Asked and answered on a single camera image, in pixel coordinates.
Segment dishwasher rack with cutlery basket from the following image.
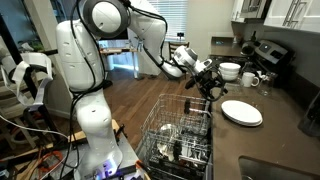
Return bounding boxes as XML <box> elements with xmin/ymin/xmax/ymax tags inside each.
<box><xmin>146</xmin><ymin>146</ymin><xmax>213</xmax><ymax>180</ymax></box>

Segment white strap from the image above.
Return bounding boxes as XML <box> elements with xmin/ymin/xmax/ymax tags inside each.
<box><xmin>0</xmin><ymin>51</ymin><xmax>54</xmax><ymax>108</ymax></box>

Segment white cable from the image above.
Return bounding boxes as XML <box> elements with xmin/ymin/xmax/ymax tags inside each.
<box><xmin>0</xmin><ymin>114</ymin><xmax>69</xmax><ymax>139</ymax></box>

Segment black plastic rack clip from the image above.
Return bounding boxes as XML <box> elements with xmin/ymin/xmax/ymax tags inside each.
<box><xmin>184</xmin><ymin>98</ymin><xmax>192</xmax><ymax>115</ymax></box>

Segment dishwasher wire rack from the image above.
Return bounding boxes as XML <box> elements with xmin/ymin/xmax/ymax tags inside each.
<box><xmin>140</xmin><ymin>93</ymin><xmax>213</xmax><ymax>161</ymax></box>

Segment clear glass jar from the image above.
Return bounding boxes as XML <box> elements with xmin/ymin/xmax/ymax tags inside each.
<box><xmin>258</xmin><ymin>71</ymin><xmax>276</xmax><ymax>97</ymax></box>

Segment black tripod stand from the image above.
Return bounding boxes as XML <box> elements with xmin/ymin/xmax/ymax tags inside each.
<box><xmin>0</xmin><ymin>13</ymin><xmax>61</xmax><ymax>141</ymax></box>

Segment white window blinds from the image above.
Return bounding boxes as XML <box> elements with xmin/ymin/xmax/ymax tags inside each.
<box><xmin>146</xmin><ymin>0</ymin><xmax>189</xmax><ymax>43</ymax></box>

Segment white wooden table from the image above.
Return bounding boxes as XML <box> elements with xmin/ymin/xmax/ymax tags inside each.
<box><xmin>99</xmin><ymin>46</ymin><xmax>139</xmax><ymax>79</ymax></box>

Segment stainless steel bowl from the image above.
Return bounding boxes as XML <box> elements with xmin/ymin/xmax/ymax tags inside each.
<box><xmin>159</xmin><ymin>123</ymin><xmax>181</xmax><ymax>158</ymax></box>

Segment wooden chair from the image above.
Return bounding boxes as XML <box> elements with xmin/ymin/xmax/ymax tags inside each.
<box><xmin>168</xmin><ymin>40</ymin><xmax>190</xmax><ymax>61</ymax></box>

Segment stainless black stove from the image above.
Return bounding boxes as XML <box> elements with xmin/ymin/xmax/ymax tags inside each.
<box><xmin>208</xmin><ymin>39</ymin><xmax>296</xmax><ymax>84</ymax></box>

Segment wooden board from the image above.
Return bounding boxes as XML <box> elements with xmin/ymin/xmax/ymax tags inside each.
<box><xmin>68</xmin><ymin>119</ymin><xmax>121</xmax><ymax>144</ymax></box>

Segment white round plate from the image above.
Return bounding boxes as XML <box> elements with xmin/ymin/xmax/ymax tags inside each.
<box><xmin>221</xmin><ymin>99</ymin><xmax>264</xmax><ymax>126</ymax></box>
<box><xmin>223</xmin><ymin>111</ymin><xmax>264</xmax><ymax>128</ymax></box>

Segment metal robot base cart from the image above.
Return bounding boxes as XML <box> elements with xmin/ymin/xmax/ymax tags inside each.
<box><xmin>59</xmin><ymin>133</ymin><xmax>149</xmax><ymax>180</ymax></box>

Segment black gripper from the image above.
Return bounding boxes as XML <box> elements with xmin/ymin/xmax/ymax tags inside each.
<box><xmin>185</xmin><ymin>68</ymin><xmax>229</xmax><ymax>97</ymax></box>

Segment kitchen sink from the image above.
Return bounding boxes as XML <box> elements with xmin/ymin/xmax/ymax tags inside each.
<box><xmin>238</xmin><ymin>155</ymin><xmax>320</xmax><ymax>180</ymax></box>

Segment white bowl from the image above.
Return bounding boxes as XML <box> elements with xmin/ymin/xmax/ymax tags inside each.
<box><xmin>218</xmin><ymin>62</ymin><xmax>242</xmax><ymax>73</ymax></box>
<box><xmin>220</xmin><ymin>73</ymin><xmax>239</xmax><ymax>82</ymax></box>
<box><xmin>218</xmin><ymin>68</ymin><xmax>241</xmax><ymax>78</ymax></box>

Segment orange cable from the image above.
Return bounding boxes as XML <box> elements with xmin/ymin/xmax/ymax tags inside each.
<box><xmin>38</xmin><ymin>150</ymin><xmax>64</xmax><ymax>173</ymax></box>

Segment white upper cabinet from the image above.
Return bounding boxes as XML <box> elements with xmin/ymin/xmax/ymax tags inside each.
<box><xmin>263</xmin><ymin>0</ymin><xmax>320</xmax><ymax>34</ymax></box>

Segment white mug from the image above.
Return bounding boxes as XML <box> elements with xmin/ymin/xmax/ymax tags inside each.
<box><xmin>241</xmin><ymin>71</ymin><xmax>260</xmax><ymax>88</ymax></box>

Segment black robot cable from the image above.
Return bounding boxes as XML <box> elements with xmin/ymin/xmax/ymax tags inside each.
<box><xmin>58</xmin><ymin>0</ymin><xmax>108</xmax><ymax>180</ymax></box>

